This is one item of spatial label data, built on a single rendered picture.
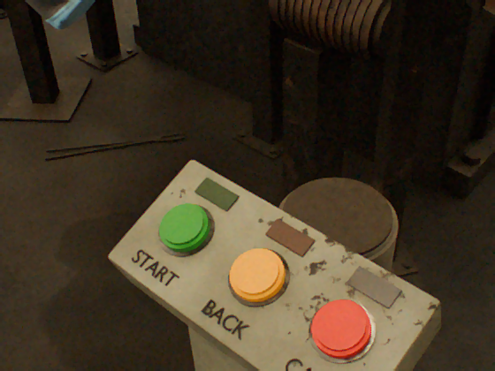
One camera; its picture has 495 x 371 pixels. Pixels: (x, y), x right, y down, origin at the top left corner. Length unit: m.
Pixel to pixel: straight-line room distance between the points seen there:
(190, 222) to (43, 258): 0.89
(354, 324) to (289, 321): 0.05
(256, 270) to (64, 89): 1.42
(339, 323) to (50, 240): 1.03
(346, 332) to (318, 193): 0.25
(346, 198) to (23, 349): 0.76
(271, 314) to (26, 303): 0.89
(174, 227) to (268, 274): 0.09
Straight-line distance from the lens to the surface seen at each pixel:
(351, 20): 1.04
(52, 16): 0.92
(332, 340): 0.45
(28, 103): 1.83
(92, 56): 1.98
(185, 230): 0.51
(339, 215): 0.65
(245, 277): 0.48
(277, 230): 0.50
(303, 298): 0.47
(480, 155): 1.46
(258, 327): 0.47
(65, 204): 1.49
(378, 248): 0.63
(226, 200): 0.52
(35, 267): 1.38
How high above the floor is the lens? 0.97
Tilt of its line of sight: 42 degrees down
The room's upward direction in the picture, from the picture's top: 2 degrees counter-clockwise
